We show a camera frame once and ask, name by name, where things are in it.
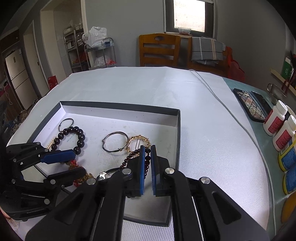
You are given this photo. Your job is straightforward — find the silver wire bangle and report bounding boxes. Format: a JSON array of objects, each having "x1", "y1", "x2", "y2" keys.
[{"x1": 102, "y1": 131, "x2": 129, "y2": 153}]

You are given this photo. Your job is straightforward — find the white plastic bag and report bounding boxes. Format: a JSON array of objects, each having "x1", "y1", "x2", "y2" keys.
[{"x1": 82, "y1": 26, "x2": 107, "y2": 49}]

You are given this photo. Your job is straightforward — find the gold round hair clip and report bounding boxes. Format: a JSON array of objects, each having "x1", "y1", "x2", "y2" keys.
[{"x1": 125, "y1": 135, "x2": 152, "y2": 153}]

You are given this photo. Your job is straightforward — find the white refrigerator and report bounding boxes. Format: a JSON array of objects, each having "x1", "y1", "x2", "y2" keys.
[{"x1": 5, "y1": 49, "x2": 38, "y2": 110}]

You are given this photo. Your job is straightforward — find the large dark bead bracelet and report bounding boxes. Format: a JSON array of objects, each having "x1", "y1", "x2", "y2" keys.
[{"x1": 50, "y1": 126, "x2": 86, "y2": 155}]

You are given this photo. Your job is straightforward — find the green box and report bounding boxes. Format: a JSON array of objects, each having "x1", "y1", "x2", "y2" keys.
[{"x1": 281, "y1": 57, "x2": 295, "y2": 80}]

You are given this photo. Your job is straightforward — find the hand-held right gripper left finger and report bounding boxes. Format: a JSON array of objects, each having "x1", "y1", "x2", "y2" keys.
[{"x1": 25, "y1": 145, "x2": 146, "y2": 241}]

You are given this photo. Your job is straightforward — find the red box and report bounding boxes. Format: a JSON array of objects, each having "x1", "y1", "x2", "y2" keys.
[{"x1": 48, "y1": 75, "x2": 58, "y2": 91}]

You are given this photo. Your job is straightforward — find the window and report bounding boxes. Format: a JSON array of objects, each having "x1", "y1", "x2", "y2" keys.
[{"x1": 163, "y1": 0, "x2": 218, "y2": 39}]

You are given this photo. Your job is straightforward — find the dark red bead bracelet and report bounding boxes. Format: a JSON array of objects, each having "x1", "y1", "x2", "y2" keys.
[{"x1": 117, "y1": 148, "x2": 152, "y2": 179}]

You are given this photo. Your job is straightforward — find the red bead gold ornament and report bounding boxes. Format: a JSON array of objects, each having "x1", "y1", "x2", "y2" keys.
[{"x1": 63, "y1": 159, "x2": 94, "y2": 187}]

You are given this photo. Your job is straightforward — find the white bottle red label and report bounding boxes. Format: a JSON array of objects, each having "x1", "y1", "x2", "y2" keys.
[
  {"x1": 272, "y1": 115, "x2": 296, "y2": 152},
  {"x1": 263, "y1": 100, "x2": 288, "y2": 136}
]

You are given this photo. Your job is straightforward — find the phone with patterned case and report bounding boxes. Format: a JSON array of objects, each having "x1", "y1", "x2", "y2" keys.
[{"x1": 233, "y1": 88, "x2": 266, "y2": 122}]

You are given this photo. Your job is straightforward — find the metal trolley cart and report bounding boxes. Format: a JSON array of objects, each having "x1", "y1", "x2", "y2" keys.
[{"x1": 84, "y1": 37, "x2": 117, "y2": 70}]

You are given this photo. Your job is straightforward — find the dark phone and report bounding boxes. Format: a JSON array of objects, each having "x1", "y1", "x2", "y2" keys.
[{"x1": 251, "y1": 91, "x2": 273, "y2": 116}]

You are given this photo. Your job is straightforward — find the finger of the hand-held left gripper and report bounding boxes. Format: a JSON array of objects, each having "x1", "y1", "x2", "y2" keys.
[
  {"x1": 6, "y1": 142, "x2": 76, "y2": 172},
  {"x1": 10, "y1": 167, "x2": 87, "y2": 194}
]

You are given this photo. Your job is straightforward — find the black shallow cardboard box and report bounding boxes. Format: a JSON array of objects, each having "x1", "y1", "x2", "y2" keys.
[{"x1": 6, "y1": 101, "x2": 181, "y2": 227}]

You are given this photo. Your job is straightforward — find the red bag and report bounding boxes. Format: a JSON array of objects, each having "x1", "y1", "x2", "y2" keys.
[{"x1": 225, "y1": 46, "x2": 245, "y2": 82}]

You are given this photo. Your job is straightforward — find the metal cup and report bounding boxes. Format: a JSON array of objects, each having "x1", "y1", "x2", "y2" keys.
[{"x1": 267, "y1": 83, "x2": 287, "y2": 105}]

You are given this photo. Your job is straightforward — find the metal shelving rack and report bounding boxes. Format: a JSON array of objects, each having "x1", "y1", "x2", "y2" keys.
[{"x1": 63, "y1": 23, "x2": 89, "y2": 73}]

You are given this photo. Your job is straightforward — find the thin silver ring bangle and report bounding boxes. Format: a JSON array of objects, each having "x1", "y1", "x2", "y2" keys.
[{"x1": 58, "y1": 118, "x2": 74, "y2": 131}]

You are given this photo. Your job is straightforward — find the yellow bottle blue label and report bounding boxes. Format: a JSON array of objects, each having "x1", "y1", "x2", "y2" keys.
[
  {"x1": 282, "y1": 166, "x2": 296, "y2": 195},
  {"x1": 278, "y1": 137, "x2": 296, "y2": 172}
]

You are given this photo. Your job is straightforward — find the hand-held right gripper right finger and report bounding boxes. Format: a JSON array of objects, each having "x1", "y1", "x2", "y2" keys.
[{"x1": 150, "y1": 145, "x2": 270, "y2": 241}]

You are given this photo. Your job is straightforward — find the grey plaid cloth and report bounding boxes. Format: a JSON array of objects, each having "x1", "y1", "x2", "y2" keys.
[{"x1": 191, "y1": 37, "x2": 226, "y2": 65}]

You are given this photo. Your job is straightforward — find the orange juice jar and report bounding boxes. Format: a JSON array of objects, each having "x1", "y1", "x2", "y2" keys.
[{"x1": 281, "y1": 197, "x2": 296, "y2": 224}]

